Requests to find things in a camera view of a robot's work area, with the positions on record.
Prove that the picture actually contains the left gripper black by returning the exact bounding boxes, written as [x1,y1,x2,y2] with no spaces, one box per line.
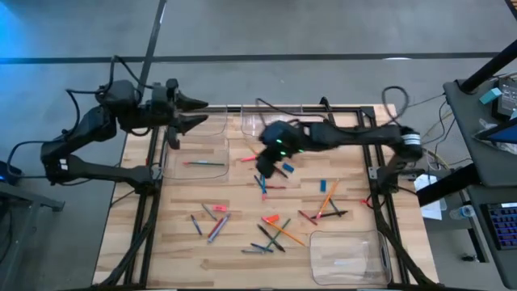
[137,78,210,151]

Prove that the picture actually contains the bright green pencil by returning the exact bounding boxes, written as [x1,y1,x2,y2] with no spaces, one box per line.
[264,217,292,251]

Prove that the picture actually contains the orange pencil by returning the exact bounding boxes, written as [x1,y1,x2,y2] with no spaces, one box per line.
[260,217,307,247]
[316,179,340,220]

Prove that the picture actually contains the clear plastic bin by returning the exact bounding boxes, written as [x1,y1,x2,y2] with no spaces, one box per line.
[162,135,230,181]
[177,105,229,137]
[309,229,393,286]
[240,104,304,138]

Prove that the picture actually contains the maroon crayon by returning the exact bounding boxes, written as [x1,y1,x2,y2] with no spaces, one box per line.
[297,209,318,226]

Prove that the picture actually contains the black gel pen with clip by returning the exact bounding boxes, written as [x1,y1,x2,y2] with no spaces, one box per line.
[257,224,287,253]

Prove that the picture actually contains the lavender pen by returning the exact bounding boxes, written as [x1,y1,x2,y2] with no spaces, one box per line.
[208,213,232,244]

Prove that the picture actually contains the black spring clamp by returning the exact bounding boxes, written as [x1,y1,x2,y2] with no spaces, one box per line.
[318,95,337,122]

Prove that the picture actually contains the white paper sheet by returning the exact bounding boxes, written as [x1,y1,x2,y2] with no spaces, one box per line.
[414,173,448,221]

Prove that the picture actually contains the grey floor stand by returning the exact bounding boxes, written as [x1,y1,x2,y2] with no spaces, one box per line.
[0,159,65,259]

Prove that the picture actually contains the clear water bottle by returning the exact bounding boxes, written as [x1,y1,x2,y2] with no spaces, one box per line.
[448,205,477,221]

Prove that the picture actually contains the black desk with equipment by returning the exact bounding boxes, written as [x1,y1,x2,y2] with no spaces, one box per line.
[442,76,517,188]

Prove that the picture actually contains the clear plastic bag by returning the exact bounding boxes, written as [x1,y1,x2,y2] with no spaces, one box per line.
[478,118,500,134]

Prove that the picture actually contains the teal box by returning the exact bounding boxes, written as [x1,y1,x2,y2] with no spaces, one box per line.
[479,87,503,105]

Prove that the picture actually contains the black keyboard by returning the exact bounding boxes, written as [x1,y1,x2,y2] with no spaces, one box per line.
[480,201,517,251]

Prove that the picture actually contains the dark keyboard desk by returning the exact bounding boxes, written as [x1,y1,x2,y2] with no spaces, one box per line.
[466,184,517,290]

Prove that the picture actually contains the black tablet device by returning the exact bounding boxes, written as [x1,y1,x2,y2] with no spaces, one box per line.
[495,76,517,120]

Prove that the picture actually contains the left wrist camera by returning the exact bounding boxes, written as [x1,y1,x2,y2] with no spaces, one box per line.
[151,85,169,107]

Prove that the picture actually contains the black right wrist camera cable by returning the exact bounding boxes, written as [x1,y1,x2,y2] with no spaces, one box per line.
[254,96,336,122]

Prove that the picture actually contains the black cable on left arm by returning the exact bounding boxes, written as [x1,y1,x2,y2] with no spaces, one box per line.
[60,54,145,137]

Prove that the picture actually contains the white cable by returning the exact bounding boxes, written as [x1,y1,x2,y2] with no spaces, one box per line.
[419,92,453,171]

